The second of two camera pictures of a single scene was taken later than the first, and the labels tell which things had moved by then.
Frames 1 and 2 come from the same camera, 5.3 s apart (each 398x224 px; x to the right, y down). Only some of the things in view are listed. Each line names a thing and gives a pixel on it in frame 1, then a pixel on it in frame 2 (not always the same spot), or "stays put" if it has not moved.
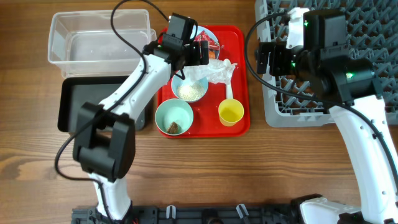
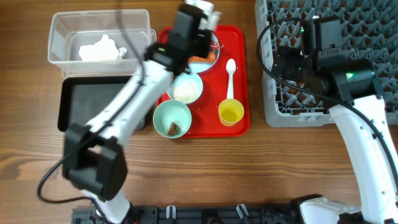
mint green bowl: x=175 y=111 stays put
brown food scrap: x=173 y=128 stays put
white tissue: x=216 y=71 -> x=104 y=50
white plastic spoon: x=229 y=89 stays put
